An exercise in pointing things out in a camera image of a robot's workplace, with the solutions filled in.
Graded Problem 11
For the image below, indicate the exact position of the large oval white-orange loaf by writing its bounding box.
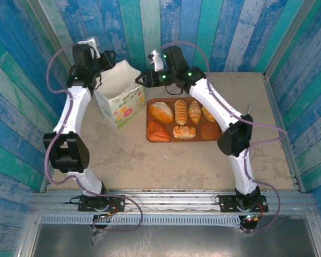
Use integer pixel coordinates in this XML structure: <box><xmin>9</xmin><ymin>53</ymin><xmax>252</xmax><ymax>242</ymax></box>
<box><xmin>149</xmin><ymin>101</ymin><xmax>174</xmax><ymax>124</ymax></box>

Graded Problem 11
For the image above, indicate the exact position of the printed paper bag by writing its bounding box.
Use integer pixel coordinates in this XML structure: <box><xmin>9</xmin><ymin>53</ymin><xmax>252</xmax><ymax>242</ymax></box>
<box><xmin>93</xmin><ymin>59</ymin><xmax>146</xmax><ymax>131</ymax></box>

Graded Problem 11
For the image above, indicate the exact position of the striped spiral horn bread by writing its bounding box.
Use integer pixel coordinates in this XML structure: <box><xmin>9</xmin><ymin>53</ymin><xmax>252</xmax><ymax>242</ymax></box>
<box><xmin>174</xmin><ymin>99</ymin><xmax>189</xmax><ymax>126</ymax></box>

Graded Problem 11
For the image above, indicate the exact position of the pale golden croissant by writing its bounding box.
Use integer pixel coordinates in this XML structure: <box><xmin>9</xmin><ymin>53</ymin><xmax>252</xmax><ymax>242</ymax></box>
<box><xmin>188</xmin><ymin>100</ymin><xmax>202</xmax><ymax>124</ymax></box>

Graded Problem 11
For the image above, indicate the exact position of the triangular orange pastry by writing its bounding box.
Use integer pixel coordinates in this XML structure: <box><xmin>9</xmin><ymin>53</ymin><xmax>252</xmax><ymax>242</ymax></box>
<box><xmin>147</xmin><ymin>119</ymin><xmax>171</xmax><ymax>142</ymax></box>

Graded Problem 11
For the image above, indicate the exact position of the golden brown croissant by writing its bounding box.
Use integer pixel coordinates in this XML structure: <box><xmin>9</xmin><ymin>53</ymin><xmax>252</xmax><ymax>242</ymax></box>
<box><xmin>201</xmin><ymin>106</ymin><xmax>216</xmax><ymax>123</ymax></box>

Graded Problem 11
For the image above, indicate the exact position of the rectangular cheese-topped bread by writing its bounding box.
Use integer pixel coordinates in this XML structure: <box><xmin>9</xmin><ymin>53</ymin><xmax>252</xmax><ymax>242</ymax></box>
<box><xmin>172</xmin><ymin>125</ymin><xmax>197</xmax><ymax>139</ymax></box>

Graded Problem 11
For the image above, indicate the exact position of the round brown bun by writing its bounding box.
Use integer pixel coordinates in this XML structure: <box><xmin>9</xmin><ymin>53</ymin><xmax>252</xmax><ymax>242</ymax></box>
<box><xmin>200</xmin><ymin>122</ymin><xmax>221</xmax><ymax>140</ymax></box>

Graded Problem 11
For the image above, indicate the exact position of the brown plastic tray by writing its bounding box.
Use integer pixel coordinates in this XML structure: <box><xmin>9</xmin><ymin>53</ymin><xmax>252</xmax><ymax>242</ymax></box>
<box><xmin>146</xmin><ymin>97</ymin><xmax>222</xmax><ymax>142</ymax></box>

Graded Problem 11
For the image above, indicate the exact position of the aluminium table edge strip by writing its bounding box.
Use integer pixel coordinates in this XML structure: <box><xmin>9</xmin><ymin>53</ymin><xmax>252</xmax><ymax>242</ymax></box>
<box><xmin>263</xmin><ymin>74</ymin><xmax>306</xmax><ymax>193</ymax></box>
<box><xmin>40</xmin><ymin>171</ymin><xmax>51</xmax><ymax>193</ymax></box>

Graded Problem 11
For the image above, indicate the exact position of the small controller board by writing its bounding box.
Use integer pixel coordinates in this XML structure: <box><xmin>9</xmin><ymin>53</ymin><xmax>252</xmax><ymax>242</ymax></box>
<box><xmin>95</xmin><ymin>213</ymin><xmax>116</xmax><ymax>222</ymax></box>
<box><xmin>242</xmin><ymin>213</ymin><xmax>261</xmax><ymax>223</ymax></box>

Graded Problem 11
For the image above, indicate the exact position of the grey metal base panel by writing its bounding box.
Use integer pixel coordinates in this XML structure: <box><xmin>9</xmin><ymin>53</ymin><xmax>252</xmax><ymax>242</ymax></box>
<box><xmin>16</xmin><ymin>214</ymin><xmax>321</xmax><ymax>257</ymax></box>

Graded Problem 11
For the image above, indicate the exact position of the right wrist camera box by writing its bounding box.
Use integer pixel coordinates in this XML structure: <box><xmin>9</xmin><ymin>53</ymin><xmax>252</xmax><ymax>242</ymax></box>
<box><xmin>148</xmin><ymin>50</ymin><xmax>164</xmax><ymax>72</ymax></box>

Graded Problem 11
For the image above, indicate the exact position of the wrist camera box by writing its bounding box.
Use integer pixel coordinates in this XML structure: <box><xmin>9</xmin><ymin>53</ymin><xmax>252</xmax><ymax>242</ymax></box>
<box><xmin>77</xmin><ymin>36</ymin><xmax>100</xmax><ymax>58</ymax></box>
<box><xmin>148</xmin><ymin>50</ymin><xmax>164</xmax><ymax>72</ymax></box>

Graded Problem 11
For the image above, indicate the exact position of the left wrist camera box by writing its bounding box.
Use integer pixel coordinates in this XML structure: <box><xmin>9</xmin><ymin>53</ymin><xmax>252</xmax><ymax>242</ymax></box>
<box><xmin>77</xmin><ymin>36</ymin><xmax>100</xmax><ymax>58</ymax></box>

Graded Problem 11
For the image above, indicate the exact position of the aluminium corner post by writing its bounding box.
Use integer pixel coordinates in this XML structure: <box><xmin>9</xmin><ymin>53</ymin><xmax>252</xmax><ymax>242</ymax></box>
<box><xmin>26</xmin><ymin>0</ymin><xmax>78</xmax><ymax>82</ymax></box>
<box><xmin>263</xmin><ymin>0</ymin><xmax>315</xmax><ymax>80</ymax></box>

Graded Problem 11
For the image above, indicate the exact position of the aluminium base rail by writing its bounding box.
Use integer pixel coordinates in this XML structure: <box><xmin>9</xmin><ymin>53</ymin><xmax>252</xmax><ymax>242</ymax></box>
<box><xmin>29</xmin><ymin>188</ymin><xmax>318</xmax><ymax>215</ymax></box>

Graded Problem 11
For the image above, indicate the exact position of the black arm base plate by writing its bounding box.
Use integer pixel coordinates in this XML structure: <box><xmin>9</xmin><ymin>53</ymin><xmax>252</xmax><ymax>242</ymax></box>
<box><xmin>219</xmin><ymin>195</ymin><xmax>269</xmax><ymax>214</ymax></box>
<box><xmin>78</xmin><ymin>194</ymin><xmax>126</xmax><ymax>213</ymax></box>

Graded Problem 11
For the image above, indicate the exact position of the slotted grey cable duct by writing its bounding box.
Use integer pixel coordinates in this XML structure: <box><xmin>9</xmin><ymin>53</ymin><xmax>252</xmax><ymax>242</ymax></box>
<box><xmin>40</xmin><ymin>214</ymin><xmax>243</xmax><ymax>228</ymax></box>

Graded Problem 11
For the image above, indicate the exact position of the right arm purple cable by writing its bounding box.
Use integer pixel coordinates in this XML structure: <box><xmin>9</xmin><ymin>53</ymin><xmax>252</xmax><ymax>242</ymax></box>
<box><xmin>152</xmin><ymin>40</ymin><xmax>287</xmax><ymax>233</ymax></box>

